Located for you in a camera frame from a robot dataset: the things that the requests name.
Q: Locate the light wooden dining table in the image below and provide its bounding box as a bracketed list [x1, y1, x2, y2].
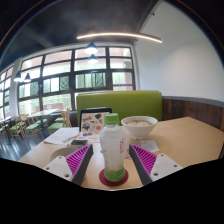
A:
[28, 108, 60, 138]

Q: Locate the clear bottle with green cap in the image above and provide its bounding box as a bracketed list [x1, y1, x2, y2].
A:
[99, 112, 127, 183]

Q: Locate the flat round red coaster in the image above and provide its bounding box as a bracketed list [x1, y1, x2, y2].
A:
[98, 167, 130, 187]

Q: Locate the green upholstered bench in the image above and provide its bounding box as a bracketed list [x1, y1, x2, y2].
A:
[75, 89, 164, 127]

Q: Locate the white bowl of food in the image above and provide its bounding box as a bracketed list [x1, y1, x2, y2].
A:
[120, 115, 159, 140]

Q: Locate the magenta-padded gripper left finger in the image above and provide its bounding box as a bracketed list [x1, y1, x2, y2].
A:
[43, 143, 95, 187]

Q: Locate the group of wooden green-seated chairs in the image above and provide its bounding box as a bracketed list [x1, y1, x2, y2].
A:
[0, 108, 73, 144]

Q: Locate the long linear ceiling light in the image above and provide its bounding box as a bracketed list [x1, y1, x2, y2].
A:
[76, 31, 163, 44]

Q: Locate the white paper sheet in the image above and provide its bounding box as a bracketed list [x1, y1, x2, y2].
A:
[43, 126, 81, 146]

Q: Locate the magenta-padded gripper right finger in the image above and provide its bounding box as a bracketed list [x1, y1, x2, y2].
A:
[128, 143, 184, 187]

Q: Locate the large black-framed window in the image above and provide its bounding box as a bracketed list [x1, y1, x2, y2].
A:
[0, 45, 136, 121]

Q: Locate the small white receipt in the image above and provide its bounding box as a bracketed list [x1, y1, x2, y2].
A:
[139, 139, 160, 153]

